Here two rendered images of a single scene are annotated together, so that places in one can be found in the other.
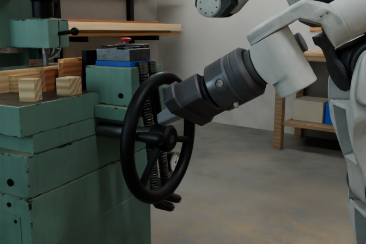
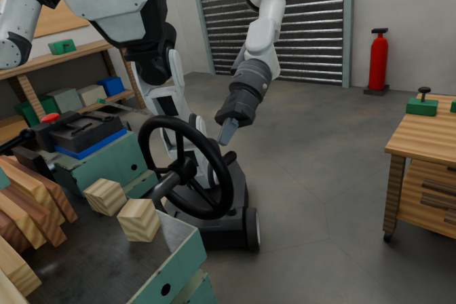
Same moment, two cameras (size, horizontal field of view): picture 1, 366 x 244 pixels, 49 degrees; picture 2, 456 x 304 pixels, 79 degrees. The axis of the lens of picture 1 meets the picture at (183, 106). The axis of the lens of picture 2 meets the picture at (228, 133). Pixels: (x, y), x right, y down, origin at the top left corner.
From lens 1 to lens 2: 0.85 m
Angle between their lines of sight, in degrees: 74
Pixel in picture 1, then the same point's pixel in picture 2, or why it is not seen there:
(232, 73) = (267, 75)
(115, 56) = (103, 132)
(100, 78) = (100, 167)
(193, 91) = (254, 100)
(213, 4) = (11, 52)
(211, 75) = (258, 84)
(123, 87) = (133, 157)
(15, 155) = (195, 290)
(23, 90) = (149, 223)
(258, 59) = (271, 61)
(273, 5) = not seen: outside the picture
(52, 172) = not seen: hidden behind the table
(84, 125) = not seen: hidden behind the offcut
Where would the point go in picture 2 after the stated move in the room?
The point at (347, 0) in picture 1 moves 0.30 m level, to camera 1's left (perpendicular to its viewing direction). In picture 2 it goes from (276, 15) to (281, 36)
